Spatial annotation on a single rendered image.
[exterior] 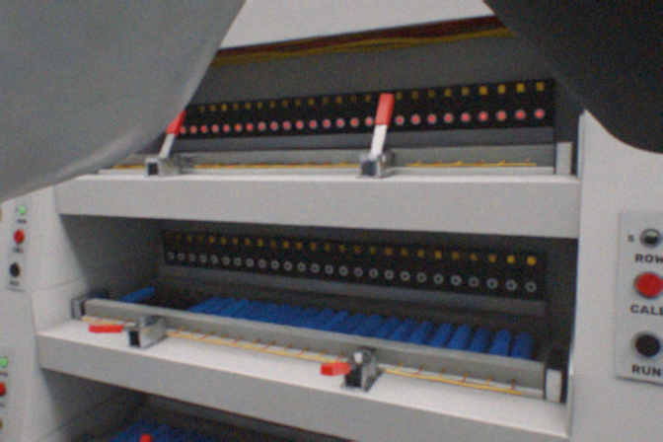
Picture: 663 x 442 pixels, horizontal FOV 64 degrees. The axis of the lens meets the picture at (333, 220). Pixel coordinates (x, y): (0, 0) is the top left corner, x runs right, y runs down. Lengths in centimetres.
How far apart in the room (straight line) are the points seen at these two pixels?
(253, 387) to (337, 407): 9
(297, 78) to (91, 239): 37
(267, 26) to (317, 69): 20
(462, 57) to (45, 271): 59
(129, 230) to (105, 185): 17
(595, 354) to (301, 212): 28
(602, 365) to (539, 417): 7
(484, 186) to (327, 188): 15
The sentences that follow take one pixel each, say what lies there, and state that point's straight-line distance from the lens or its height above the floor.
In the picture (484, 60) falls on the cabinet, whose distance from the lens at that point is 71.
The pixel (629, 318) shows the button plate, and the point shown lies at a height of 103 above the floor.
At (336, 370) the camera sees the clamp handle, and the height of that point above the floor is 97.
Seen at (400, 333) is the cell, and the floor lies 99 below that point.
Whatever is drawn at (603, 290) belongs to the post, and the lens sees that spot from 45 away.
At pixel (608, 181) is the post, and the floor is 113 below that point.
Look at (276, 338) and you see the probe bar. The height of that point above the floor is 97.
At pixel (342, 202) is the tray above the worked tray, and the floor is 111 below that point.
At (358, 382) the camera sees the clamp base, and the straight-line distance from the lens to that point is 51.
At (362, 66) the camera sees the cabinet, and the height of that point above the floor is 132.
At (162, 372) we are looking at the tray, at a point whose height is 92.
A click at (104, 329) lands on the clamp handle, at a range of 60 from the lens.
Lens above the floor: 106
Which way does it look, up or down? 4 degrees up
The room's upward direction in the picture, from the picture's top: 4 degrees clockwise
